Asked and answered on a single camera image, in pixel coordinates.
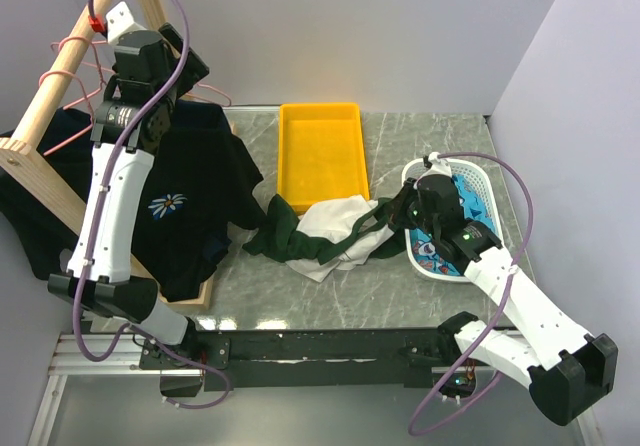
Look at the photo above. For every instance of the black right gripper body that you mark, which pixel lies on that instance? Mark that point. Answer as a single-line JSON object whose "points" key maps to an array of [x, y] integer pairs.
{"points": [[407, 211]]}

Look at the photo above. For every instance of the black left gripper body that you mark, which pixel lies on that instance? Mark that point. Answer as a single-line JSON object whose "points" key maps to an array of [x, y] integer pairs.
{"points": [[195, 71]]}

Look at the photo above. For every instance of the green and white t shirt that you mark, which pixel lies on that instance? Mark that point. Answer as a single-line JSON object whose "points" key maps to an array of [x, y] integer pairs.
{"points": [[337, 234]]}

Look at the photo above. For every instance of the yellow plastic tray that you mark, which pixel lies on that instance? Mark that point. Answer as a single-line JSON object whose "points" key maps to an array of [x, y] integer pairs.
{"points": [[321, 154]]}

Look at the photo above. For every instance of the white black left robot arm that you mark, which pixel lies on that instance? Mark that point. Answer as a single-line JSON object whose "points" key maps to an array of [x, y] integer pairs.
{"points": [[153, 69]]}

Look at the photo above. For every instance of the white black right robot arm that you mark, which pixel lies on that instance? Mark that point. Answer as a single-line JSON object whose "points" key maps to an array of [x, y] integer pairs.
{"points": [[564, 367]]}

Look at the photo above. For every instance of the dark navy t shirt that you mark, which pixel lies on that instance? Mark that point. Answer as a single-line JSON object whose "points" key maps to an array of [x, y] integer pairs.
{"points": [[187, 115]]}

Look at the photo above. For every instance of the black daisy t shirt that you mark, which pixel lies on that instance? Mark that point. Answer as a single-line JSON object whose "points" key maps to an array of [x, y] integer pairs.
{"points": [[202, 180]]}

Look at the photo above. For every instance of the white plastic basket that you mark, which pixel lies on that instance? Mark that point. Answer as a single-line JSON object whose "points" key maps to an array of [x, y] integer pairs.
{"points": [[481, 182]]}

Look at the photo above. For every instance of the blue shark print cloth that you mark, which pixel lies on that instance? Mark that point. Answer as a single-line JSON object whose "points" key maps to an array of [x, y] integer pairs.
{"points": [[421, 247]]}

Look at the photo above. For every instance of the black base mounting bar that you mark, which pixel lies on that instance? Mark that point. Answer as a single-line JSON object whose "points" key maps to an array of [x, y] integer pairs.
{"points": [[411, 357]]}

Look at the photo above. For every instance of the wooden clothes rack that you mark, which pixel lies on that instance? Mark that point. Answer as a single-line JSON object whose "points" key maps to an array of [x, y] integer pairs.
{"points": [[19, 156]]}

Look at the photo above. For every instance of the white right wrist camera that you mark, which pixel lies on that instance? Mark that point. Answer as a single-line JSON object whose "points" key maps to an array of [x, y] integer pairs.
{"points": [[435, 165]]}

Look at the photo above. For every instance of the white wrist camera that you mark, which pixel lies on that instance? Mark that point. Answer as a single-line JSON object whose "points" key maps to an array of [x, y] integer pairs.
{"points": [[435, 165], [118, 22]]}

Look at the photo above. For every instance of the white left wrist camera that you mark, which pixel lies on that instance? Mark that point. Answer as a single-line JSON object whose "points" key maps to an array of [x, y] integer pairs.
{"points": [[118, 22]]}

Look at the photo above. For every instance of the pink wire hanger front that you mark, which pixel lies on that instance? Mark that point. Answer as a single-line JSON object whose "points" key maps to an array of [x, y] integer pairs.
{"points": [[85, 98]]}

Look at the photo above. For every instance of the aluminium rail frame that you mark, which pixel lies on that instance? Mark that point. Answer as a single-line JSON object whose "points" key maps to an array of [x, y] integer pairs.
{"points": [[67, 361]]}

